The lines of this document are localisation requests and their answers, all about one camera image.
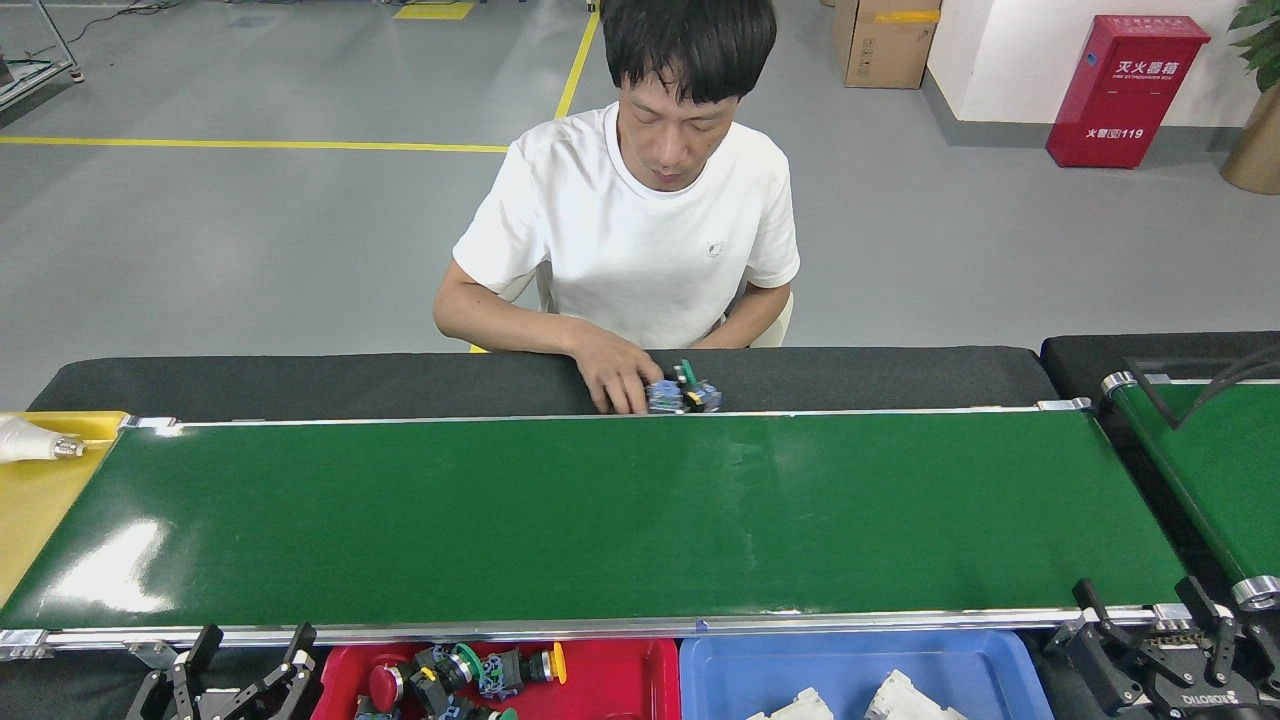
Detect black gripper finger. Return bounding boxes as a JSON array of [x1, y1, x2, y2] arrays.
[[125, 625, 226, 720], [215, 622, 323, 720]]

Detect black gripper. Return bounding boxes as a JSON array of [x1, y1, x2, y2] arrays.
[[1045, 576, 1266, 720]]

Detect yellow button switch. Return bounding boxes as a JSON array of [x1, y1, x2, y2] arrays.
[[512, 641, 568, 687]]

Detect green feeder conveyor belt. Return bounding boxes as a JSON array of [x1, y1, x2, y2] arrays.
[[1100, 370, 1280, 611]]

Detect yellow plastic tray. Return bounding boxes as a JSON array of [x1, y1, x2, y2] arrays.
[[0, 411, 129, 606]]

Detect long green conveyor belt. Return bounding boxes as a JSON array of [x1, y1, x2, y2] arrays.
[[0, 398, 1201, 661]]

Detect person's right hand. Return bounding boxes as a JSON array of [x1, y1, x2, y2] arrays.
[[573, 329, 666, 416]]

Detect white light bulb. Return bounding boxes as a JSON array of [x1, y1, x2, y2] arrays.
[[0, 417, 86, 464]]

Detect red plastic bin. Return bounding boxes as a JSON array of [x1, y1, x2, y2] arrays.
[[312, 640, 683, 720]]

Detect blue plastic bin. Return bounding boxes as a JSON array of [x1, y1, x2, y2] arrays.
[[679, 630, 1056, 720]]

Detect potted plant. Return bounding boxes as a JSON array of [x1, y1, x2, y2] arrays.
[[1220, 0, 1280, 195]]

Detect red fire extinguisher box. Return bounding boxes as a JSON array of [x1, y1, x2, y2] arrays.
[[1046, 14, 1211, 170]]

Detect person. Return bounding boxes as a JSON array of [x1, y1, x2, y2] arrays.
[[432, 0, 802, 361]]

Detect brown cardboard box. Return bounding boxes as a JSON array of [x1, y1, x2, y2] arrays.
[[833, 0, 943, 90]]

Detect black guide bracket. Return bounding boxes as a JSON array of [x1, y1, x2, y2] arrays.
[[1125, 345, 1280, 429]]

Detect metal frame rack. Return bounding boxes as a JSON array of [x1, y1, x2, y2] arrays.
[[0, 0, 85, 111]]

